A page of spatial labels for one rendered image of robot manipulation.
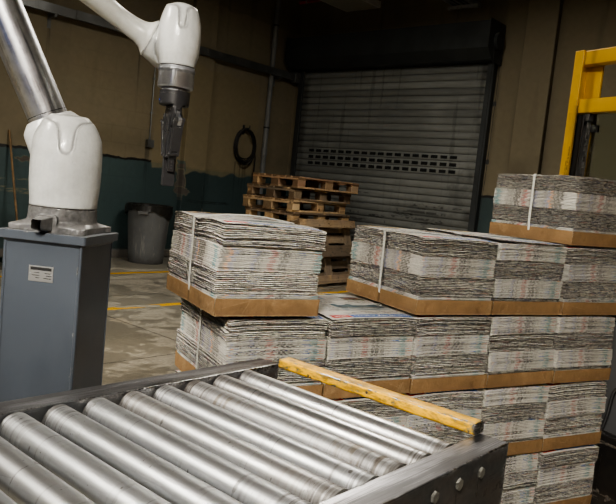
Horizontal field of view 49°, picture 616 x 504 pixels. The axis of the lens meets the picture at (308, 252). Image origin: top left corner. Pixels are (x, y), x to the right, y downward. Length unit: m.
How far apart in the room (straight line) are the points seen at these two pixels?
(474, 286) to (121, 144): 7.56
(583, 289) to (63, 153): 1.67
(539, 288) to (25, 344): 1.50
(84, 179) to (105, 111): 7.49
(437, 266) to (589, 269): 0.63
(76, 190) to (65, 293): 0.24
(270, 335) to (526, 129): 7.46
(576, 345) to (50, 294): 1.66
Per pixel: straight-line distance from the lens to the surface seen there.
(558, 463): 2.55
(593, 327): 2.50
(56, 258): 1.64
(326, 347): 1.83
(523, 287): 2.22
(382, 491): 0.89
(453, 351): 2.08
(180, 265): 1.86
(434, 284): 1.97
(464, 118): 9.40
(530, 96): 9.01
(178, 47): 1.74
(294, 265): 1.69
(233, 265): 1.63
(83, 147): 1.65
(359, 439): 1.07
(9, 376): 1.74
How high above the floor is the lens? 1.16
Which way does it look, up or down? 5 degrees down
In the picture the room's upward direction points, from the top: 6 degrees clockwise
